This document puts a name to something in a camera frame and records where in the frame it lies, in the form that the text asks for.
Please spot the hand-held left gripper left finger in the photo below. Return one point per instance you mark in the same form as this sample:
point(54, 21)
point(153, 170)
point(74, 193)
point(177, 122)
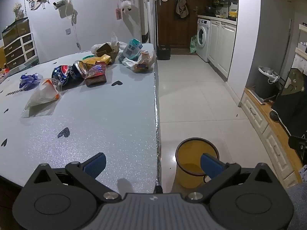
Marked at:
point(96, 166)

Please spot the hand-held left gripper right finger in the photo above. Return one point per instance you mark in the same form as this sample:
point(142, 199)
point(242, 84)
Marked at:
point(212, 166)

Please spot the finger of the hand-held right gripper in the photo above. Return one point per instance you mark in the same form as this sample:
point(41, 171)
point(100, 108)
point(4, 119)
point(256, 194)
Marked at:
point(298, 144)

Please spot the yellow trash bin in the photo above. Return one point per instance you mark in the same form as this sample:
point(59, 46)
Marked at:
point(189, 153)

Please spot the white orange plastic bag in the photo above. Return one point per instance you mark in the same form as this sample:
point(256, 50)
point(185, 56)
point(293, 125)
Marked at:
point(43, 93)

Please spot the blue wrapper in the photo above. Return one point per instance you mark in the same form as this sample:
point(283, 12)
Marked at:
point(30, 80)

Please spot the teal white packet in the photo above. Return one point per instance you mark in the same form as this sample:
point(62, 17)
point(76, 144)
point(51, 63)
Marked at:
point(132, 49)

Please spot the blue white packet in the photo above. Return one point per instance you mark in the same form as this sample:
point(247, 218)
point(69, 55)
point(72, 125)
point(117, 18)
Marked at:
point(303, 173)

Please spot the dark round object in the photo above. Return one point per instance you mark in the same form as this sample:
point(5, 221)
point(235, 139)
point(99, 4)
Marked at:
point(274, 115)

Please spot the bear print dark cloth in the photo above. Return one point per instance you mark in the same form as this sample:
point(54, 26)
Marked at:
point(287, 105)

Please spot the silver foil table cover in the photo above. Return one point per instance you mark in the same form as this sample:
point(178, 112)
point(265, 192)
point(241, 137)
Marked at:
point(108, 124)

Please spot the person's grey clothing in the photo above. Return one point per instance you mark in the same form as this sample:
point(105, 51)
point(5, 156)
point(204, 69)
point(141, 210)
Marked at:
point(298, 203)

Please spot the grey bin with white liner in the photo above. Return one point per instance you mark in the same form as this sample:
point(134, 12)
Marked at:
point(262, 86)

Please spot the brown snack packet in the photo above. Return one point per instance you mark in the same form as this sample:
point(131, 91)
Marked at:
point(96, 77)

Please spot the crushed blue soda can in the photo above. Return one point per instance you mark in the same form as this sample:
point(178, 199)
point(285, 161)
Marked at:
point(62, 74)

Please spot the green lid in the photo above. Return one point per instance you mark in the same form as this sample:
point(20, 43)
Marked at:
point(87, 58)

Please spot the clear bag of brown food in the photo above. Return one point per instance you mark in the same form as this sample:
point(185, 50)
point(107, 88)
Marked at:
point(144, 63)

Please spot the brown paper bag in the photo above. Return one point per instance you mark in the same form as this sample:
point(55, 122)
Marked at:
point(105, 49)

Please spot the white kitchen cabinet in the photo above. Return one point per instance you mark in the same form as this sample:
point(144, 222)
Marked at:
point(223, 48)

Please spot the black floor bin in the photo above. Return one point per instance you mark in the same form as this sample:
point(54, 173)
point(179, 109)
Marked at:
point(164, 54)

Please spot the green bag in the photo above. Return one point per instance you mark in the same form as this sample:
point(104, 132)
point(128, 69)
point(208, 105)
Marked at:
point(193, 45)

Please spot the white washing machine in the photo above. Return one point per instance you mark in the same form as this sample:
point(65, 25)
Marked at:
point(203, 38)

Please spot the white drawer cabinet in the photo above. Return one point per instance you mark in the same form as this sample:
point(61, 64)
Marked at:
point(16, 50)

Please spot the yellow container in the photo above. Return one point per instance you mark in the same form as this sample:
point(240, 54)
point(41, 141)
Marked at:
point(233, 14)

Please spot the brown door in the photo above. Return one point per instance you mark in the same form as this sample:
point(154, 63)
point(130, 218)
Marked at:
point(170, 24)

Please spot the pink hanging tag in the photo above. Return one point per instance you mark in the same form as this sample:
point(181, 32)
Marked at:
point(118, 13)

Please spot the dark cooking pot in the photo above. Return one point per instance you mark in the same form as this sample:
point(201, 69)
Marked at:
point(210, 10)

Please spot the glass tank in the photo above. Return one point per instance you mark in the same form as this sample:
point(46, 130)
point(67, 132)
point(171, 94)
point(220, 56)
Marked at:
point(16, 30)

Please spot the hanging tote bag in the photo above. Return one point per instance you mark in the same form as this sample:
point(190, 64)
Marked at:
point(182, 9)

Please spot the white sheep plush toy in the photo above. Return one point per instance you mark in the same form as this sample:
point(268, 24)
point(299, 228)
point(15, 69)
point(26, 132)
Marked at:
point(126, 5)

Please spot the dried flower bunch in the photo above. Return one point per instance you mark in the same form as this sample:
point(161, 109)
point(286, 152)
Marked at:
point(18, 10)

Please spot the white wall shelf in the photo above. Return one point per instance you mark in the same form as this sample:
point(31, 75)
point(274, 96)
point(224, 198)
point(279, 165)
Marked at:
point(301, 52)

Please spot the wall socket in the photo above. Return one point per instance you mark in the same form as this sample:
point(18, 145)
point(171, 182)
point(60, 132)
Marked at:
point(68, 31)

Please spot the grey wall holder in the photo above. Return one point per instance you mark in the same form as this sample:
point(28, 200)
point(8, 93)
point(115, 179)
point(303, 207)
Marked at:
point(60, 4)

